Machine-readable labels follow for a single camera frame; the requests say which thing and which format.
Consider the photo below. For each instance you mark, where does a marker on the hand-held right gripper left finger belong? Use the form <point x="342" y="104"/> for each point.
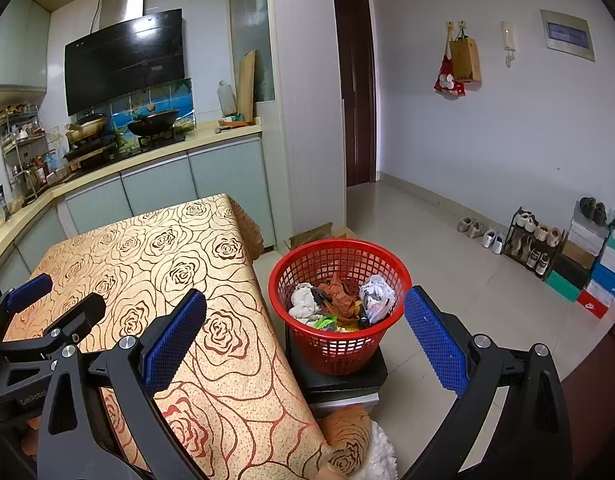
<point x="177" y="340"/>

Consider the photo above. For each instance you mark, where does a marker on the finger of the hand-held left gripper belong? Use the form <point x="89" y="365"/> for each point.
<point x="82" y="312"/>
<point x="29" y="290"/>

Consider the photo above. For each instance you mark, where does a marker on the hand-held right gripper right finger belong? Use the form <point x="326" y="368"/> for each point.
<point x="437" y="340"/>

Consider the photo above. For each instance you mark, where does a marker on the red plastic mesh basket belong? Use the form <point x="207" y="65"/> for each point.
<point x="337" y="355"/>

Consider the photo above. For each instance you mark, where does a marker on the orange and black wrapper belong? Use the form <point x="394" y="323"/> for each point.
<point x="340" y="297"/>

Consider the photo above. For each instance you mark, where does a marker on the green and yellow wrapper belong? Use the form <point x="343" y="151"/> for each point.
<point x="323" y="323"/>

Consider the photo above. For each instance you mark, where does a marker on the white tissue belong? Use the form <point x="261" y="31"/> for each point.
<point x="305" y="302"/>

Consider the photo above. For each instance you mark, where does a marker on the black square stool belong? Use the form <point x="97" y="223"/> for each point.
<point x="347" y="382"/>

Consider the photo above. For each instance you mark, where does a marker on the orange rose-pattern tablecloth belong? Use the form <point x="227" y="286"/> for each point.
<point x="187" y="240"/>

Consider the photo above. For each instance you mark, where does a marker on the white shoe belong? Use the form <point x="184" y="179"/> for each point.
<point x="498" y="244"/>
<point x="488" y="238"/>

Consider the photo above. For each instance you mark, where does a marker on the beige shoe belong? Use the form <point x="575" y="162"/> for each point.
<point x="476" y="230"/>
<point x="466" y="225"/>

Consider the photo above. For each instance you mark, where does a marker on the white fluffy cushion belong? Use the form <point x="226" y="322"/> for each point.
<point x="382" y="452"/>

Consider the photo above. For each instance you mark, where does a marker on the orange rose-pattern cushion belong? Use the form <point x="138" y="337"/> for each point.
<point x="347" y="430"/>

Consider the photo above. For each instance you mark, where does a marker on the dark shoe rack with shoes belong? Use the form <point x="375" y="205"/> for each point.
<point x="517" y="240"/>

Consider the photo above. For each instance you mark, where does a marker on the metal spice rack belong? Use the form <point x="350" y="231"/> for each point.
<point x="24" y="160"/>

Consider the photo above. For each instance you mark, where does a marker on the black gas stove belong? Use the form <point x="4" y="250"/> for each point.
<point x="92" y="152"/>

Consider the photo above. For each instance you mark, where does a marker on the stack of shoe boxes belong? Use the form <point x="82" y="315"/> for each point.
<point x="592" y="300"/>

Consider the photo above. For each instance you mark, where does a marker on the open cardboard box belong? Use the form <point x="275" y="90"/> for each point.
<point x="312" y="235"/>

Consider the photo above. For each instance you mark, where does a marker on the yellow clay pot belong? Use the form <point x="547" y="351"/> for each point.
<point x="89" y="130"/>

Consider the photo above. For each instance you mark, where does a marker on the dark brown wooden furniture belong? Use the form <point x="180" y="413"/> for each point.
<point x="597" y="410"/>

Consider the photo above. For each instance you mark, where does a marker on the pale green kitchen cabinets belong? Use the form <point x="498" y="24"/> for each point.
<point x="222" y="170"/>

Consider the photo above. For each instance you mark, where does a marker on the dark shoe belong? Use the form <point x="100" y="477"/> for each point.
<point x="587" y="207"/>
<point x="600" y="212"/>

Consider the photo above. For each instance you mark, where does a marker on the black wok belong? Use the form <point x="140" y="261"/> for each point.
<point x="155" y="122"/>

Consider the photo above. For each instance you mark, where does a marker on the orange kitchen tool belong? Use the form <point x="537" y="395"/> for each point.
<point x="235" y="121"/>

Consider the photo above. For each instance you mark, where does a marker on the black range hood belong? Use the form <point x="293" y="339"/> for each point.
<point x="122" y="60"/>

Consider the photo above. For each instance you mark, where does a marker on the red hanging bag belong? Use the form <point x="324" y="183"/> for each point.
<point x="447" y="80"/>

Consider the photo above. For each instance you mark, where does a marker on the wooden cutting board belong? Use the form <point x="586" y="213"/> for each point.
<point x="246" y="85"/>

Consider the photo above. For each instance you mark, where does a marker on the dark wooden door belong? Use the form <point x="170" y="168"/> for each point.
<point x="355" y="85"/>

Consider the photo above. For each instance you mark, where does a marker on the brown paper bag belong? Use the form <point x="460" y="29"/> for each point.
<point x="465" y="60"/>

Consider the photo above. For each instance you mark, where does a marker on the white intercom phone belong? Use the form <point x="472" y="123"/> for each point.
<point x="507" y="35"/>

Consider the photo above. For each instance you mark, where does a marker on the pale green wall cabinet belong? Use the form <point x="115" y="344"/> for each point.
<point x="17" y="45"/>

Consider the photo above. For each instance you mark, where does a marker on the grey wall panel box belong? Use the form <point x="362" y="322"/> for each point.
<point x="567" y="35"/>

